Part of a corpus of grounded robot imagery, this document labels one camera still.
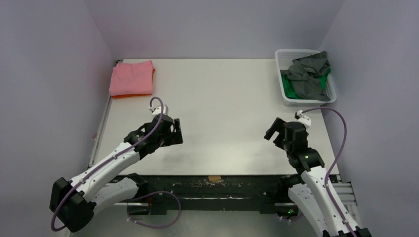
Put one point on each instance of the brown tape piece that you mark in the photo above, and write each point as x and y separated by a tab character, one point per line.
214	178

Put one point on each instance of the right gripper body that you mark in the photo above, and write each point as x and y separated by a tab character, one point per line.
279	135

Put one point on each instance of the grey t shirt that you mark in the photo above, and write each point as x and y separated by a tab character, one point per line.
316	64

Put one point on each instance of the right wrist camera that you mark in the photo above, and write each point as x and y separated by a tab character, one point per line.
303	119

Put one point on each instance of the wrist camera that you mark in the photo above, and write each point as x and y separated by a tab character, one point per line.
162	109
303	119

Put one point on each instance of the folded orange t shirt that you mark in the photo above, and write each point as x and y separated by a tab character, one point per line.
126	84

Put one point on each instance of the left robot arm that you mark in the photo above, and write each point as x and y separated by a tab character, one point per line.
76	201

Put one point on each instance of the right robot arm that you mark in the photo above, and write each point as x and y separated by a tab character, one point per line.
311	188

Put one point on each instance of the green t shirt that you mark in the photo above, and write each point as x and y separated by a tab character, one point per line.
306	86

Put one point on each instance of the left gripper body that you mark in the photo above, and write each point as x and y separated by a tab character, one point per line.
165	139

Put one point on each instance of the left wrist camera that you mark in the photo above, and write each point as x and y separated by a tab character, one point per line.
162	109

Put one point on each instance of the pink t shirt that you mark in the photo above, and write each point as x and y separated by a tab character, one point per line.
131	67

